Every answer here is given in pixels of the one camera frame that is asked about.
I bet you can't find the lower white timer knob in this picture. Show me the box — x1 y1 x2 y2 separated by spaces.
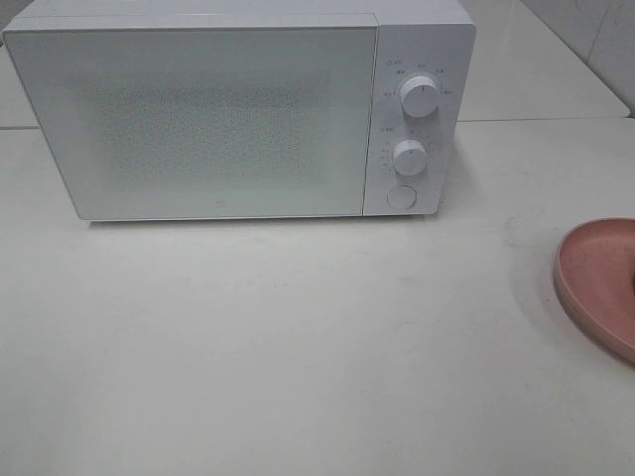
392 140 429 177

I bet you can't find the white microwave door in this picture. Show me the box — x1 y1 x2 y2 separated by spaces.
5 28 376 221

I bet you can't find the round white door button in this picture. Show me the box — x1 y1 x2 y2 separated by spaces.
386 185 417 210

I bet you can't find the white microwave oven body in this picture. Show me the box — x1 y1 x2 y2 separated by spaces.
2 1 476 218

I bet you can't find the upper white power knob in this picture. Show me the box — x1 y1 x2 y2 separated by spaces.
398 71 441 118

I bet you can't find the pink round plate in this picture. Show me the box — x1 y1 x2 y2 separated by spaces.
553 217 634 364

